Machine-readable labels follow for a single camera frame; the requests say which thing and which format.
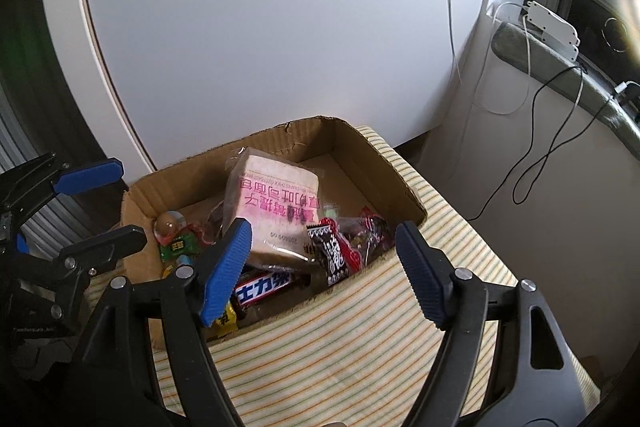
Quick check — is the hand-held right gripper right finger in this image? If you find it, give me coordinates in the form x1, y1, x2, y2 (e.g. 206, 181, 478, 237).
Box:
395, 221, 593, 427

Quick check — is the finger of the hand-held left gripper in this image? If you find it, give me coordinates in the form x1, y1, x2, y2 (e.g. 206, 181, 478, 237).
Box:
0, 152, 125, 212
50, 225, 148, 323

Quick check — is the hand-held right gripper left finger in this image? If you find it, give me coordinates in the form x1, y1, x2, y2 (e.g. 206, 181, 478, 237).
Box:
60, 217, 253, 427

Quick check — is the large brown chocolate bar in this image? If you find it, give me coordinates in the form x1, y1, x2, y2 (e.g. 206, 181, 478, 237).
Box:
234, 268, 311, 310

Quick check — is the small yellow candy packet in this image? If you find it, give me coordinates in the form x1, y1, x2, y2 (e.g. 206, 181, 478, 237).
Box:
205, 302, 241, 343

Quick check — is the small green snack packet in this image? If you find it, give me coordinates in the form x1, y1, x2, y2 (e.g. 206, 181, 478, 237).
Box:
159, 232, 201, 263

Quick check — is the chocolate ball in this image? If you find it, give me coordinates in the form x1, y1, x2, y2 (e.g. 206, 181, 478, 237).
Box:
154, 210, 188, 248

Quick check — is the swirl print cake packet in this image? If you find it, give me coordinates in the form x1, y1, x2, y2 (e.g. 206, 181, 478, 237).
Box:
345, 206, 397, 268

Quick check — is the sliced bread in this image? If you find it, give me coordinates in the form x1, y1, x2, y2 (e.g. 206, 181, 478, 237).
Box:
222, 147, 321, 270

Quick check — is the black snack packet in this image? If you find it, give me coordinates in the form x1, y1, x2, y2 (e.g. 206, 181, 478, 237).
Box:
306, 217, 365, 289

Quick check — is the brown cardboard box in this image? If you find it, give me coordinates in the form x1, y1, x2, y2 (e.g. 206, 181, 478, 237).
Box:
120, 116, 427, 353

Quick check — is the white cabinet panel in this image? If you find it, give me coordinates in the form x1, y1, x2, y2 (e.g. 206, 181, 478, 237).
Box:
39, 0, 493, 172

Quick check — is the grey windowsill mat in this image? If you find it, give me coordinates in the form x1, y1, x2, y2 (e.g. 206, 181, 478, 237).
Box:
492, 21, 640, 138

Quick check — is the white power strip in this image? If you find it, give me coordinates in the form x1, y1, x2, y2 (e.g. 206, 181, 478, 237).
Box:
522, 1, 582, 60

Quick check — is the black cable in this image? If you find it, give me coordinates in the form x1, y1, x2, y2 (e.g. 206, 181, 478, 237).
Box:
470, 92, 618, 220
512, 62, 586, 205

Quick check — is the white power strip cable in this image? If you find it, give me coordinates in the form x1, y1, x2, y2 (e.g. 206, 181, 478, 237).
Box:
470, 2, 533, 115

